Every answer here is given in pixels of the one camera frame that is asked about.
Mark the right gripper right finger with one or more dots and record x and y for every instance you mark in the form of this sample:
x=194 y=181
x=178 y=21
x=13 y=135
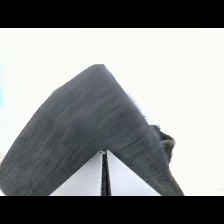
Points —
x=128 y=181

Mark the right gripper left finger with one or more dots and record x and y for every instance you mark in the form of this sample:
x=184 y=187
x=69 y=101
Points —
x=85 y=181

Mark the brown garment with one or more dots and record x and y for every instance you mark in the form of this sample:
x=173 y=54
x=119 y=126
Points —
x=93 y=106

